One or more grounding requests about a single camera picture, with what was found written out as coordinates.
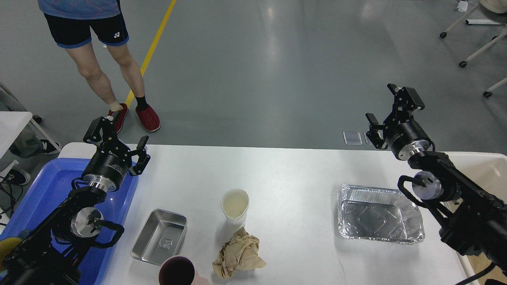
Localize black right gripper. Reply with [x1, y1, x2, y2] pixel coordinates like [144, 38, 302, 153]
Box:
[365, 84, 433, 161]

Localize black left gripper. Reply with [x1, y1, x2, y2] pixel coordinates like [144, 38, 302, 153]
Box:
[81, 111, 151, 192]

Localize aluminium foil tray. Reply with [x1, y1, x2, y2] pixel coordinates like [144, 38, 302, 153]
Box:
[337, 184, 425, 245]

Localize small stainless steel tray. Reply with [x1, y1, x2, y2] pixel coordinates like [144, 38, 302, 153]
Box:
[131, 209, 188, 266]

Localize pink mug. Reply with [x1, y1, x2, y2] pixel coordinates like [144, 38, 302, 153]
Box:
[158, 255, 210, 285]

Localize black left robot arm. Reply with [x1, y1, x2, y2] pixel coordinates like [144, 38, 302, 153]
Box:
[1, 111, 150, 285]

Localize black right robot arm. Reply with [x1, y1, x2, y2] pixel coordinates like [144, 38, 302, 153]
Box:
[366, 84, 507, 285]

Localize clear floor plate left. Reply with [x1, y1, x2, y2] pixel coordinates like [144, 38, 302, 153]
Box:
[343, 131, 363, 145]

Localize black sneaker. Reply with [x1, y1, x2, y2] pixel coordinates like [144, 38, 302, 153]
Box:
[3, 168, 31, 186]

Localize beige plastic bin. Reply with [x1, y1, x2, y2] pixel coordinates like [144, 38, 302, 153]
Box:
[436, 152, 507, 285]

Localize white side table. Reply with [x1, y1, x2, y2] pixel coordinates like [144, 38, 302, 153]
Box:
[0, 111, 62, 182]

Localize white paper cup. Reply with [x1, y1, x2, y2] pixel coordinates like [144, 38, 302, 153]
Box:
[221, 189, 250, 228]

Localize standing person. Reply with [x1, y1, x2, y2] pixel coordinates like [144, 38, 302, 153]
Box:
[38, 0, 161, 134]

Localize white rolling chair base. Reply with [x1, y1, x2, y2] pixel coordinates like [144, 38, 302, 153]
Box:
[440, 0, 507, 98]

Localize dark blue home mug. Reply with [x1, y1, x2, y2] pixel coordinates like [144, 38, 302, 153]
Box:
[0, 229, 32, 274]

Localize crumpled brown paper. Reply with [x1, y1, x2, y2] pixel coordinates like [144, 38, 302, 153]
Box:
[212, 227, 267, 279]

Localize black floor cables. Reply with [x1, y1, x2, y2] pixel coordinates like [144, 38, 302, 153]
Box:
[0, 176, 18, 218]

